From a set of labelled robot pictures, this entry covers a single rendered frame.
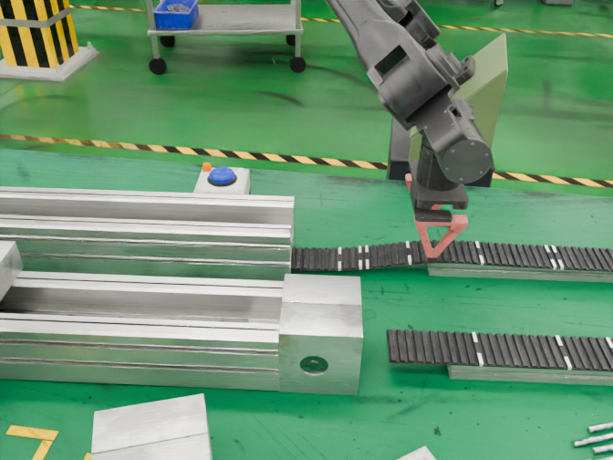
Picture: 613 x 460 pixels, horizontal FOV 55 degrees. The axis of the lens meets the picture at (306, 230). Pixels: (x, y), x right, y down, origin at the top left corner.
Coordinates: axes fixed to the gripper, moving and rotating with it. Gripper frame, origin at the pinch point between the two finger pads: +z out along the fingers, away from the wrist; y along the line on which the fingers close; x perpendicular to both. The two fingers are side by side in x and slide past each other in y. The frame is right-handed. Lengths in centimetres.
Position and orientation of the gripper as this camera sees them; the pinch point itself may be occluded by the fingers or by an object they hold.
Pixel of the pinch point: (428, 235)
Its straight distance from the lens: 85.6
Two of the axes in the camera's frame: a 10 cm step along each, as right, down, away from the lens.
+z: -0.1, 8.1, 5.8
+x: 10.0, 0.3, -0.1
